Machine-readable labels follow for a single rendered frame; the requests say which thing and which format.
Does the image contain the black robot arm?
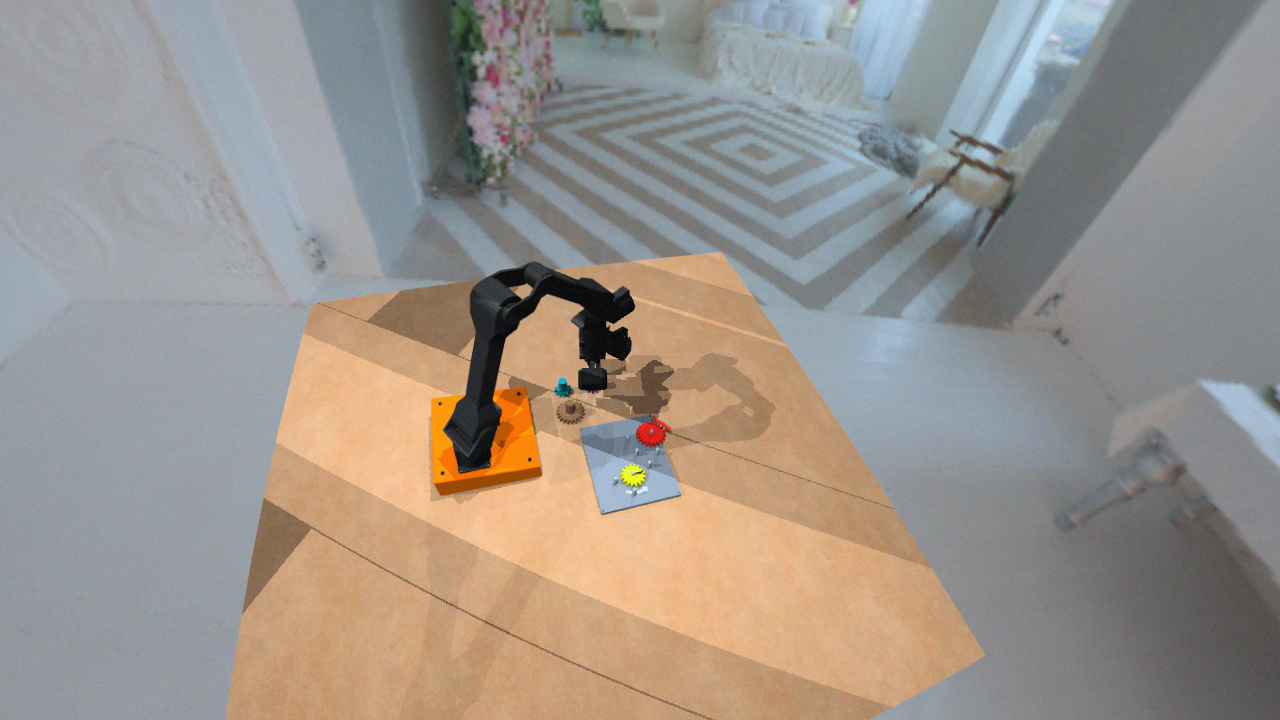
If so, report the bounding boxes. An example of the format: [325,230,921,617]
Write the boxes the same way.
[442,263,635,474]

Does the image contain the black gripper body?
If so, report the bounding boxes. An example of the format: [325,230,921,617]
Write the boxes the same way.
[579,334,607,389]

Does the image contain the yellow gear with black stripe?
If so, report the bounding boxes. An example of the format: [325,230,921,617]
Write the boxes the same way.
[620,464,646,488]

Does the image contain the tan toothed gear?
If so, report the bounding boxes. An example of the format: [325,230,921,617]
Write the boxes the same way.
[557,400,585,425]

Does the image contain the red gear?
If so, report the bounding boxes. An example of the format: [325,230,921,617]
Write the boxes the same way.
[636,421,666,447]

